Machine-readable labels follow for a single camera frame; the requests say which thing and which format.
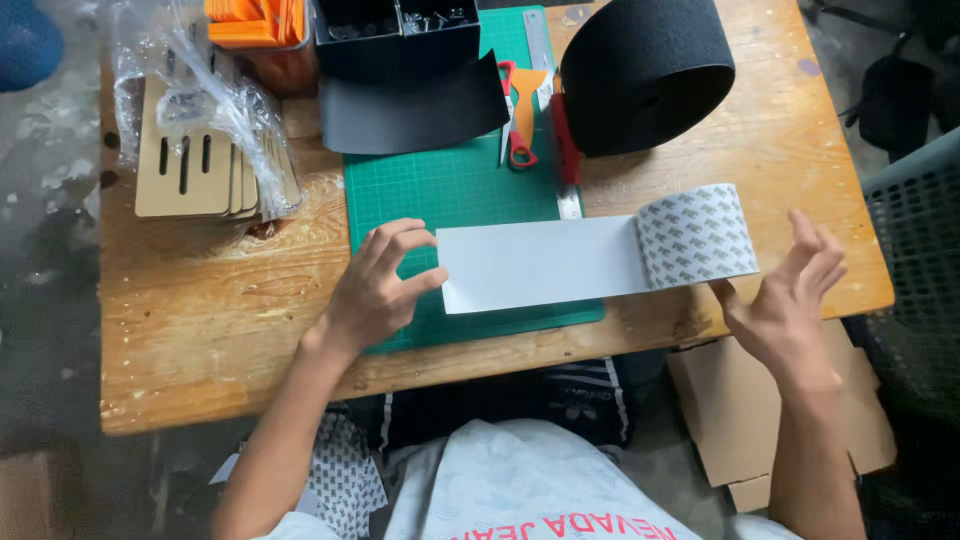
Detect person's right hand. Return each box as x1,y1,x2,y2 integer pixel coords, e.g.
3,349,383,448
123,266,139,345
708,209,849,391

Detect person's left hand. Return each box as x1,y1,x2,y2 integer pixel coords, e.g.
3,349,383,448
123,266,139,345
315,217,450,355

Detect wide double-sided tape roll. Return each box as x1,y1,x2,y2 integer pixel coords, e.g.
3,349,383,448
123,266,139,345
435,183,761,315

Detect cardboard box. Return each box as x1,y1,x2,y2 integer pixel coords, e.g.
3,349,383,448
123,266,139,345
666,320,898,515

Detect green cutting mat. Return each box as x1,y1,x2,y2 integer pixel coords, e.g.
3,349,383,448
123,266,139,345
342,6,606,355

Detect wooden table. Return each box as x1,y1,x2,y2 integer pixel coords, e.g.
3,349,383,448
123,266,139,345
97,0,897,438

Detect grey plastic basket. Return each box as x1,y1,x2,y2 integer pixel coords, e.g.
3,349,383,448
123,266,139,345
846,127,960,429

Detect printed tape backing scraps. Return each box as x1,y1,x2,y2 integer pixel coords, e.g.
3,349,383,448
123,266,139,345
208,411,390,540

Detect black felt sheet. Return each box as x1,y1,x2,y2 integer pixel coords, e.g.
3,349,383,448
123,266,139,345
319,49,511,156

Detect stack of cut wooden boards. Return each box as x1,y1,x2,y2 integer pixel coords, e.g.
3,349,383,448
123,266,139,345
134,46,303,222

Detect black bag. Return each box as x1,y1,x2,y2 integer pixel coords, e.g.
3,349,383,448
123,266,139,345
838,30,960,165

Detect person's white printed shirt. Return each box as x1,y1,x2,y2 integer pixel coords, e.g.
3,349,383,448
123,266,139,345
251,417,805,540

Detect red utility knife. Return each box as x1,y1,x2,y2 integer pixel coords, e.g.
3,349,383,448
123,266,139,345
549,92,582,187

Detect orange plastic scraper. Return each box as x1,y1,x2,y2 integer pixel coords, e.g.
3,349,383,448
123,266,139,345
509,68,549,151

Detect clear plastic wrap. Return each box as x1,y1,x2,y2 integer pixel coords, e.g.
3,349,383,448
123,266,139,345
105,0,307,220

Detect black compartment box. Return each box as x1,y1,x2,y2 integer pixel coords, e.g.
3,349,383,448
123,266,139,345
311,0,483,84

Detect black felt roll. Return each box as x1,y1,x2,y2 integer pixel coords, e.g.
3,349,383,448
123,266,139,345
558,0,737,159

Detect box of orange plastic pieces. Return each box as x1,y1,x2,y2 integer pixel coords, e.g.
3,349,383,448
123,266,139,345
204,0,319,97

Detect steel ruler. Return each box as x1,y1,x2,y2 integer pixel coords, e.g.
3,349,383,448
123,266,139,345
522,9,585,221

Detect blue plastic object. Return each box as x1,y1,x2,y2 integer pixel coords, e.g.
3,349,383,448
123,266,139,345
0,0,66,94

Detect red-handled scissors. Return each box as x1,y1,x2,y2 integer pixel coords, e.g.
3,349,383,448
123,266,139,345
498,60,540,170

